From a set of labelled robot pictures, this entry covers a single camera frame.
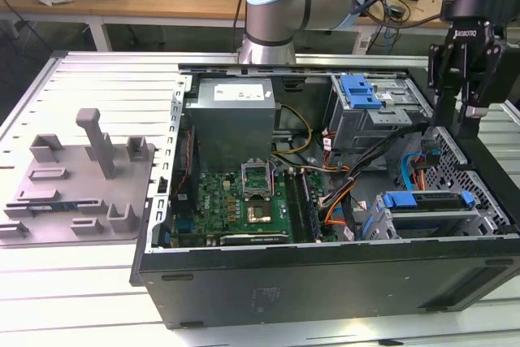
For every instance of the CPU socket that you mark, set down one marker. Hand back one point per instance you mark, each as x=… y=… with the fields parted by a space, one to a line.
x=258 y=213

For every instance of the grey plastic parts rack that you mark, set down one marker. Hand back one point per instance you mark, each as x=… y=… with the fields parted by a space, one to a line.
x=81 y=184

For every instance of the black graphics card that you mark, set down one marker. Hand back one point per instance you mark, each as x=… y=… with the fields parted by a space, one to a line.
x=256 y=240

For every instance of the blue plastic drive latch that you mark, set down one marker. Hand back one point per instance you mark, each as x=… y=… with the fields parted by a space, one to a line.
x=357 y=93

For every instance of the black open PC case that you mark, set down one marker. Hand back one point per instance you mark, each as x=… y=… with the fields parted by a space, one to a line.
x=325 y=282

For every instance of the hard disk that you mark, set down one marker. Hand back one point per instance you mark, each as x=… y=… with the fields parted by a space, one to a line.
x=400 y=200

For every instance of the small black adapter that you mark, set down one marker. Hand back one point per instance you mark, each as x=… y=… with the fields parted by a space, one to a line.
x=397 y=11

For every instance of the black RAM stick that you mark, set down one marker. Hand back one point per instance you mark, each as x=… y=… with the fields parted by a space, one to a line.
x=310 y=205

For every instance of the grey metal drive cage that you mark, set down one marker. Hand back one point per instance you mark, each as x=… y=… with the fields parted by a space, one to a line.
x=357 y=127

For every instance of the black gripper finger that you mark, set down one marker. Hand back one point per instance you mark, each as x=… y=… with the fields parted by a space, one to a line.
x=445 y=75
x=496 y=70

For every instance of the small white tag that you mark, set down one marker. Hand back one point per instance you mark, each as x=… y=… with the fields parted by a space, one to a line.
x=364 y=44

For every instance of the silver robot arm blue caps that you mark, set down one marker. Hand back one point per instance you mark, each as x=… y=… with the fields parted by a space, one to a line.
x=276 y=1

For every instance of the grey metal disk bay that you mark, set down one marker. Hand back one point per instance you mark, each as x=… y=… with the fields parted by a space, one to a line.
x=487 y=221

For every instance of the grey power supply unit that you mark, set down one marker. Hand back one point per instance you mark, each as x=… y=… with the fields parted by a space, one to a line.
x=231 y=127

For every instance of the green motherboard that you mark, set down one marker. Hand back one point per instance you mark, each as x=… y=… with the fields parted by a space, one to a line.
x=219 y=200

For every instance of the wooden desk white frame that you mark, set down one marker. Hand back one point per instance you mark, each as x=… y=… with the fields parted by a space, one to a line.
x=142 y=1

